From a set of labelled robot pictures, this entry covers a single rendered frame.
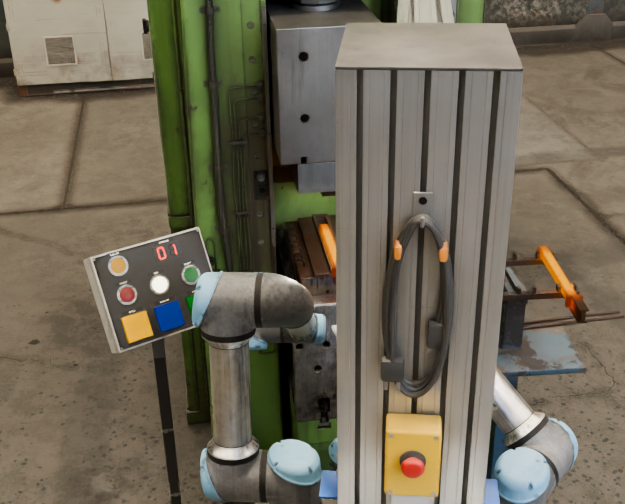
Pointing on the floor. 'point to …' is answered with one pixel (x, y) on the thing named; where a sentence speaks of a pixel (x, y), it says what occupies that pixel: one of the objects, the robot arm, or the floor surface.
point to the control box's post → (166, 418)
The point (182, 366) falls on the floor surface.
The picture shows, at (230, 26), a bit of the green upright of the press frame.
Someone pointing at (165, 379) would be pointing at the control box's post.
